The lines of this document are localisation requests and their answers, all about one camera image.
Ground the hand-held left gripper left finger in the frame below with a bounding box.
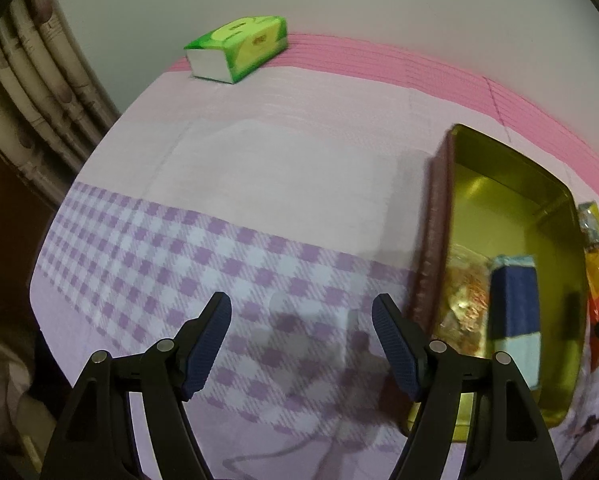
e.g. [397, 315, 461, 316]
[40, 291, 233, 480]

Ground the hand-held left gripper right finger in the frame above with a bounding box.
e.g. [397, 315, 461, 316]
[372, 293, 563, 480]

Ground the yellow clear snack packet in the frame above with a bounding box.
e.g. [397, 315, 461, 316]
[577, 201, 599, 246]

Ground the gold metal tin box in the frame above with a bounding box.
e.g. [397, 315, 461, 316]
[407, 123, 591, 441]

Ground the golden clear snack packet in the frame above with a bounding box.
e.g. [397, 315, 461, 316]
[437, 245, 495, 358]

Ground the dark blue snack packet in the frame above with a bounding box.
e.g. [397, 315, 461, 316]
[488, 254, 541, 391]

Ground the pink checked tablecloth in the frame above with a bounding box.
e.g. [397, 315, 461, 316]
[27, 32, 599, 480]

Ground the green tissue pack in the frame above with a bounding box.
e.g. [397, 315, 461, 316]
[184, 15, 288, 84]

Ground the patterned beige curtain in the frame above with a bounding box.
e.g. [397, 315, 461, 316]
[0, 0, 123, 211]

